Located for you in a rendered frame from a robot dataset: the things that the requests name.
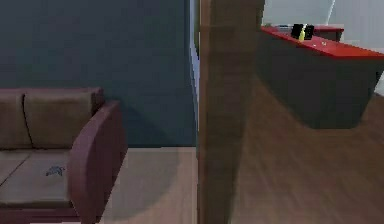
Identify brown wooden door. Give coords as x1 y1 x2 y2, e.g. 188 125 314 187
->
197 0 266 224

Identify maroon sofa with tan cushions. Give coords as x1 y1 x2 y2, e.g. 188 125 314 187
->
0 87 129 224

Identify dark counter with red top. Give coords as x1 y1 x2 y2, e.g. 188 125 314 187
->
255 23 384 130

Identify black and yellow object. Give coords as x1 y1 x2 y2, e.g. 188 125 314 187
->
290 23 316 42

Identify small blue-grey object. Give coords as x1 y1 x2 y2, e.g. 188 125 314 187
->
45 165 66 177

